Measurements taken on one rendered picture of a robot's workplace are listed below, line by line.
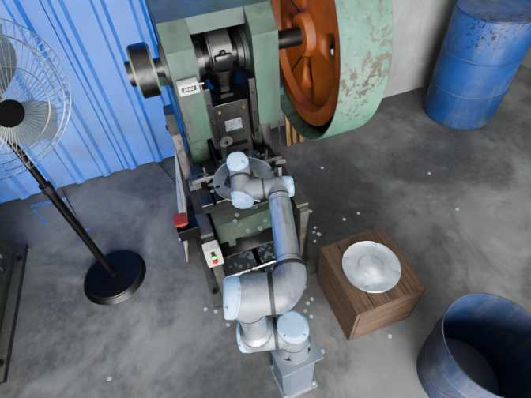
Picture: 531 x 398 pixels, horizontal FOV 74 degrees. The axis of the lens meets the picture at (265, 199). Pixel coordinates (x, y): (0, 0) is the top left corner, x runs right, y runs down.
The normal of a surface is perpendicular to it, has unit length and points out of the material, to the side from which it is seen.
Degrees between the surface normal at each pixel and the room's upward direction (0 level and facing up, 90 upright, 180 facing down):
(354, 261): 0
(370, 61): 79
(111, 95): 90
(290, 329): 7
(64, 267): 0
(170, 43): 45
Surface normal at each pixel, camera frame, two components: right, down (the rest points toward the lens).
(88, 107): 0.34, 0.69
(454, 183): -0.06, -0.66
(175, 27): 0.20, 0.02
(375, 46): 0.32, 0.52
